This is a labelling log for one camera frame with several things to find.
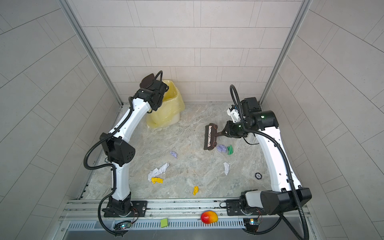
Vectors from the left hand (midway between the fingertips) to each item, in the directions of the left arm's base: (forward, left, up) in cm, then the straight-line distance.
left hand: (137, 95), depth 81 cm
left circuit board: (-56, 0, -26) cm, 61 cm away
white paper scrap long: (-30, -14, -29) cm, 43 cm away
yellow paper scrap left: (-36, -11, -27) cm, 46 cm away
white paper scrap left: (-33, -8, -27) cm, 44 cm away
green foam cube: (-55, -18, -28) cm, 64 cm away
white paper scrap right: (-29, -50, -28) cm, 64 cm away
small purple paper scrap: (-21, -19, -28) cm, 40 cm away
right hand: (-22, -45, -2) cm, 50 cm away
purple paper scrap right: (-17, -48, -28) cm, 58 cm away
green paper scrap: (-18, -53, -28) cm, 63 cm away
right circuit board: (-55, -58, -29) cm, 85 cm away
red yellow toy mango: (-53, -38, -24) cm, 70 cm away
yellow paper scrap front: (-41, -32, -28) cm, 59 cm away
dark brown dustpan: (+9, -4, +3) cm, 11 cm away
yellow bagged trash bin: (-1, -15, -14) cm, 21 cm away
